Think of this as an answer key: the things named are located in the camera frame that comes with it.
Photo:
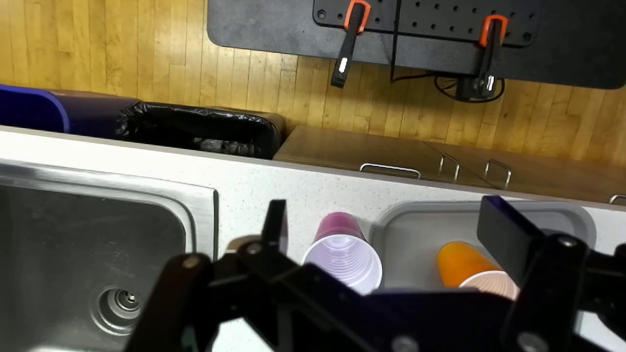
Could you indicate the black perforated mounting board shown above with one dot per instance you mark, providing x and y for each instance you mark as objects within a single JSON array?
[{"x": 454, "y": 21}]

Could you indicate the purple plastic cup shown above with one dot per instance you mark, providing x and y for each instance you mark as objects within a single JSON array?
[{"x": 342, "y": 251}]

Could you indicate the wooden lower cabinet front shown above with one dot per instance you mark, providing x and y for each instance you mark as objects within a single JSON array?
[{"x": 456, "y": 165}]

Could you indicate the blue recycling bin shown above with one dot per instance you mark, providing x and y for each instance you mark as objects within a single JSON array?
[{"x": 63, "y": 111}]

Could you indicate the orange plastic cup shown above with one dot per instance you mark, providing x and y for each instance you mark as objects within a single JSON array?
[{"x": 464, "y": 267}]

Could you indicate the black lined trash bin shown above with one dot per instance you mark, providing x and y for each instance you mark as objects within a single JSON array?
[{"x": 211, "y": 130}]

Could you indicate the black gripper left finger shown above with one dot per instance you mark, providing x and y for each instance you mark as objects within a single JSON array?
[{"x": 274, "y": 230}]

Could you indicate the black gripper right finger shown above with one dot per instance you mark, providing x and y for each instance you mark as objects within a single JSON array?
[{"x": 507, "y": 236}]

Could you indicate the black floor mat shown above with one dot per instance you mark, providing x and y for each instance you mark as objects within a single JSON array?
[{"x": 575, "y": 42}]

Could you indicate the left orange handled clamp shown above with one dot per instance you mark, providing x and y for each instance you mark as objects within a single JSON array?
[{"x": 354, "y": 23}]

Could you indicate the stainless steel sink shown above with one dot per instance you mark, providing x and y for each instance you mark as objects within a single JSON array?
[{"x": 80, "y": 253}]

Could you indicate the orange handled clamp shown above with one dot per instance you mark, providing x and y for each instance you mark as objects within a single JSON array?
[
  {"x": 481, "y": 85},
  {"x": 354, "y": 23}
]

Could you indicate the grey plastic tray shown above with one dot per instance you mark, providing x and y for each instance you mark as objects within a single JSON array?
[{"x": 407, "y": 238}]

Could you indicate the right orange handled clamp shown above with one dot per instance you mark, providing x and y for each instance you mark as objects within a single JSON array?
[{"x": 481, "y": 85}]

